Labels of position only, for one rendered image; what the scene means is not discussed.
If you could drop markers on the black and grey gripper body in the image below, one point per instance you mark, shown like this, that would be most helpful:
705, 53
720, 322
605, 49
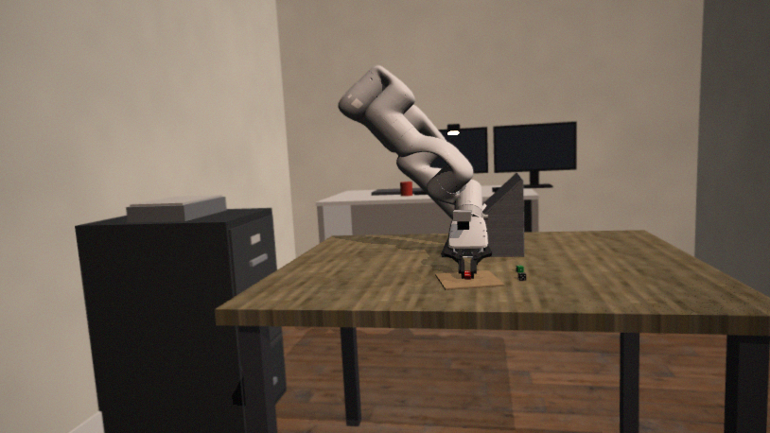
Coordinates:
474, 238

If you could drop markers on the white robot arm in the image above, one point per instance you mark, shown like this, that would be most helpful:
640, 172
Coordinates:
396, 123

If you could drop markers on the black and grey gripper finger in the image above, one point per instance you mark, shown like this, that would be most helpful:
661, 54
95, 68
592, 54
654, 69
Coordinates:
458, 257
477, 257

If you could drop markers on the tan square mat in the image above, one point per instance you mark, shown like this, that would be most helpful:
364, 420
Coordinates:
483, 278

